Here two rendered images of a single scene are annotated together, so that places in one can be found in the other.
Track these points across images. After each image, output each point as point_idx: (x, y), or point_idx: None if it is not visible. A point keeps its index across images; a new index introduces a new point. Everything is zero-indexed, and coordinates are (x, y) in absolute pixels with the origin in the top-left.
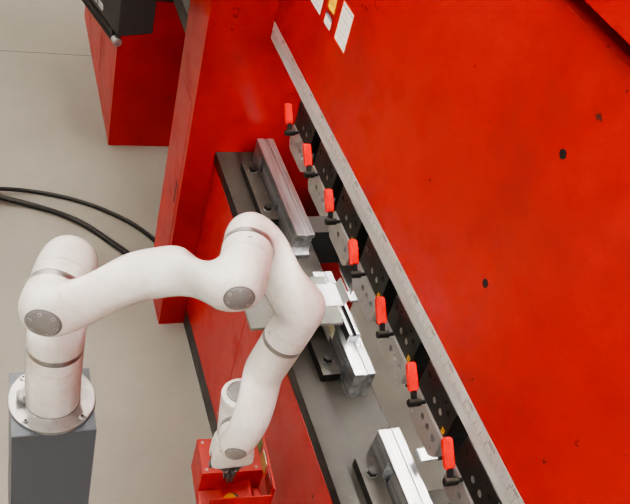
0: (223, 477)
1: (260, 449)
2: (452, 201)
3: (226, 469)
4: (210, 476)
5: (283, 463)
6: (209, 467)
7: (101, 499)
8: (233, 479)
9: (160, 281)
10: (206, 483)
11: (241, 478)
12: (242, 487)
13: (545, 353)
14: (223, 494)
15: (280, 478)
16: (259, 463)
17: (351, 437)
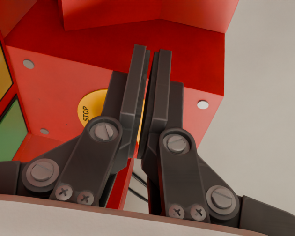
0: (182, 89)
1: (5, 114)
2: None
3: (176, 177)
4: (194, 76)
5: (8, 30)
6: None
7: (230, 38)
8: (116, 40)
9: None
10: (204, 52)
11: (89, 35)
12: (92, 3)
13: None
14: (157, 0)
15: (24, 3)
16: (17, 69)
17: None
